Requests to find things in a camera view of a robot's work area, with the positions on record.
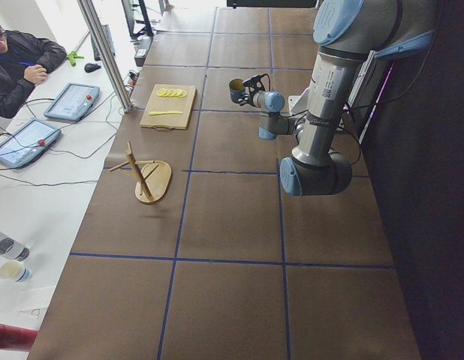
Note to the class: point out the teach pendant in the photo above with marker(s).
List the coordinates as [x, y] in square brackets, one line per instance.
[73, 102]
[28, 143]

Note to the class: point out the bamboo cutting board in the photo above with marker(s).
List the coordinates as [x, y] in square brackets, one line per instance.
[169, 122]

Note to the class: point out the dark teal mug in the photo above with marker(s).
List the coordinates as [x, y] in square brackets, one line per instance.
[237, 90]

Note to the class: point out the aluminium frame post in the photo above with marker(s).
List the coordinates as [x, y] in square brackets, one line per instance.
[92, 20]

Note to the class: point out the paper cup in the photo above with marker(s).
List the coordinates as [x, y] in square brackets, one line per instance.
[15, 271]

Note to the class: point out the wooden cup rack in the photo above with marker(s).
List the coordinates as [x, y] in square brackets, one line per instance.
[152, 176]

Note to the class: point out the teach pendant far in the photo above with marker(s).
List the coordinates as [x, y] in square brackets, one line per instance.
[73, 102]

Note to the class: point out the teach pendant near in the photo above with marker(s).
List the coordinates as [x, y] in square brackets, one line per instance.
[28, 143]

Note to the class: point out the green clamp tool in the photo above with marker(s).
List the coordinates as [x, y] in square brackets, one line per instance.
[72, 57]

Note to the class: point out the black computer mouse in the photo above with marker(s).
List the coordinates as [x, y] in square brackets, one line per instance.
[91, 67]

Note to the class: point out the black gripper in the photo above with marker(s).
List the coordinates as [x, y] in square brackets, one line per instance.
[248, 97]

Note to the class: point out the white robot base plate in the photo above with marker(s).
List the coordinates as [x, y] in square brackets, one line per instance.
[298, 104]

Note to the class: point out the seated person dark jacket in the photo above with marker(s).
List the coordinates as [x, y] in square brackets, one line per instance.
[25, 62]

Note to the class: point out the plastic water bottle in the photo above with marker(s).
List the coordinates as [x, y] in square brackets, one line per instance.
[11, 249]

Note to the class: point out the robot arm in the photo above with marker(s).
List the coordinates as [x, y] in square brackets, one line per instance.
[345, 32]

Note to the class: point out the yellow plastic knife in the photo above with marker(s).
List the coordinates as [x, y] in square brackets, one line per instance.
[166, 112]

